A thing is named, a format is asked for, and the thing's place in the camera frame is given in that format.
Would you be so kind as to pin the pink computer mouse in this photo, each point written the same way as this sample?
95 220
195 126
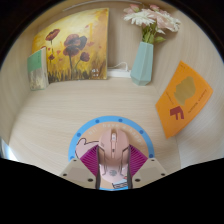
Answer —
113 156

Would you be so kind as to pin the pink and white flower bouquet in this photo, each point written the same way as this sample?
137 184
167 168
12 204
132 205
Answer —
150 18

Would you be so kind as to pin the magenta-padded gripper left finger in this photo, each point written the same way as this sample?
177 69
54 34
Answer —
80 171

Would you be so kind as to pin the pale teal faceted vase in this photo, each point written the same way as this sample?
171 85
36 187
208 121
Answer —
142 65

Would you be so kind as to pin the orange book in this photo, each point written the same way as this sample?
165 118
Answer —
183 98

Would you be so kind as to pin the round blue-rimmed cartoon mouse pad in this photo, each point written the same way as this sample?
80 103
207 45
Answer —
86 133

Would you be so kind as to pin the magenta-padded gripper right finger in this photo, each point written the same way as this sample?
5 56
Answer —
147 170

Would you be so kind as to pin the white power strip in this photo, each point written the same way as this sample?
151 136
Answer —
118 73

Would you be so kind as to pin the yellow poppy flower painting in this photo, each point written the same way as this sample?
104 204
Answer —
73 43

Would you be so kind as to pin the green and beige book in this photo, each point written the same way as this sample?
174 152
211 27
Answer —
37 70

